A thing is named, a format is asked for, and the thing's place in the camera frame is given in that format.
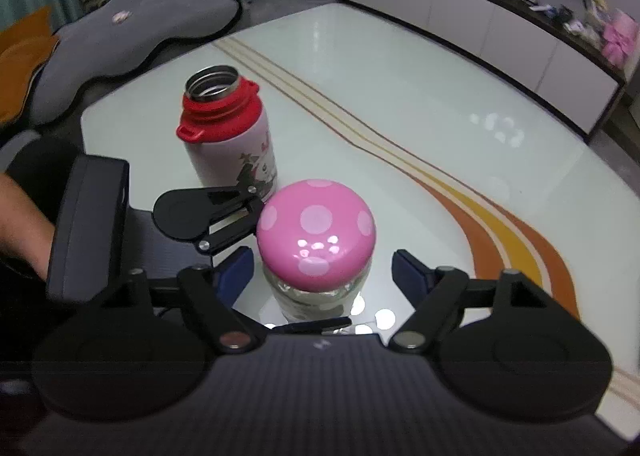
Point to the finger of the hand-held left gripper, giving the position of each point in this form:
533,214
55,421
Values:
320,325
225,236

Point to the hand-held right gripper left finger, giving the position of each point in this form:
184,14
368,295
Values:
234,276

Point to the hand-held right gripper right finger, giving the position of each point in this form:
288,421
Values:
409,276

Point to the clear glass bottle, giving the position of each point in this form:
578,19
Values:
320,305

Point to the pink dotted bottle cap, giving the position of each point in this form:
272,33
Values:
315,226

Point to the red and white thermos bottle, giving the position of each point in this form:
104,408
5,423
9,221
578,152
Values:
225,136

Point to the person's left forearm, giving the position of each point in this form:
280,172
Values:
20,226

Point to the person's dark clothing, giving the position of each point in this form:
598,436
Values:
20,321

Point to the orange cloth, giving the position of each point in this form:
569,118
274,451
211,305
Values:
20,66

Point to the grey cushion with black trim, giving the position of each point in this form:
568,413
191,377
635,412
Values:
125,36

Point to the white television cabinet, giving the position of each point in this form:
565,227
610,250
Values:
480,36

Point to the white tube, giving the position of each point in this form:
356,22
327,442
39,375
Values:
544,9

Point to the wrapped flower bouquet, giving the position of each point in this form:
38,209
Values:
599,21

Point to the pink gift box with bow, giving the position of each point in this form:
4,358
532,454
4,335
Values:
621,38

